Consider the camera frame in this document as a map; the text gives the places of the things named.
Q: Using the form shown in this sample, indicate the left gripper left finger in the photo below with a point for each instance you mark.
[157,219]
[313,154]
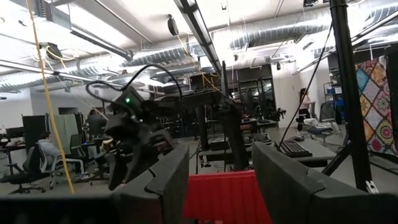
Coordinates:
[168,186]

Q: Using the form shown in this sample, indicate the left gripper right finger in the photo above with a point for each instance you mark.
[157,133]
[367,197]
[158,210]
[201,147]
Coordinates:
[286,186]

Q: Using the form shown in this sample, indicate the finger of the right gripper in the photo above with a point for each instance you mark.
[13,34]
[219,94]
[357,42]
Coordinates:
[115,171]
[140,165]

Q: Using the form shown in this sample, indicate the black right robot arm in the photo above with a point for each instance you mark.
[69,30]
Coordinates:
[231,130]

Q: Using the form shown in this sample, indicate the red plastic bin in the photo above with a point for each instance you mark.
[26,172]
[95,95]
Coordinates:
[224,199]

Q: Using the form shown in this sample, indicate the black keyboard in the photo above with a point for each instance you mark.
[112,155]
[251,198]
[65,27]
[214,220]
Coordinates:
[293,148]

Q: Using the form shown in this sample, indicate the grey desk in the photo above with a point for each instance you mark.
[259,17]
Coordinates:
[320,152]

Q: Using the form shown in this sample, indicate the green partition panel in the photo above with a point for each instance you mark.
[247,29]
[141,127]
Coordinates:
[66,130]

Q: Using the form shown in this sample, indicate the seated person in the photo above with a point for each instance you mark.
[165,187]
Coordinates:
[49,151]

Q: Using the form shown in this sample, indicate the standing person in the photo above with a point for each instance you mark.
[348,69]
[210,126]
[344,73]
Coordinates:
[304,102]

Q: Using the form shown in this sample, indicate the black office chair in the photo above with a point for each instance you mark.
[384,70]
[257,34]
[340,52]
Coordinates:
[28,168]

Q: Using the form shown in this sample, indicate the black partition panel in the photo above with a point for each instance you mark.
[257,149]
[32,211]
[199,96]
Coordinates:
[34,127]

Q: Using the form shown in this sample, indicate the long ceiling light fixture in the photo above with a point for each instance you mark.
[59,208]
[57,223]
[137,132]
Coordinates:
[93,37]

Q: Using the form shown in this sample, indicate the black desk monitor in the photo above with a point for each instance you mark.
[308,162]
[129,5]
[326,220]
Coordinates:
[14,132]

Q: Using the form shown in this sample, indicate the black ceiling beam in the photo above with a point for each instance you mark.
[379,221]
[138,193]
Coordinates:
[202,37]

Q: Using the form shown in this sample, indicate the colourful patchwork quilt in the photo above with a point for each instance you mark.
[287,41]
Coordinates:
[376,109]

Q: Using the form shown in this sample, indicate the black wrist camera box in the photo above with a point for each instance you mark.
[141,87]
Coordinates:
[130,98]

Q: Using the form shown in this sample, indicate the white frame office chair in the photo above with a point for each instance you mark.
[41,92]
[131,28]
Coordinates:
[70,160]

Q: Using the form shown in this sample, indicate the black frame brace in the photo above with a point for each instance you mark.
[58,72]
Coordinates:
[337,158]

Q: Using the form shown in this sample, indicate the silver ceiling duct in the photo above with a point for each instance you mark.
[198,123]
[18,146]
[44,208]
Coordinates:
[155,56]
[273,31]

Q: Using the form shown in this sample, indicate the white frame bracket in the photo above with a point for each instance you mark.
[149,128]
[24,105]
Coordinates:
[372,186]

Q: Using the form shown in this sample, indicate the black frame post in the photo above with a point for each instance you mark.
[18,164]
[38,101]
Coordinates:
[348,93]

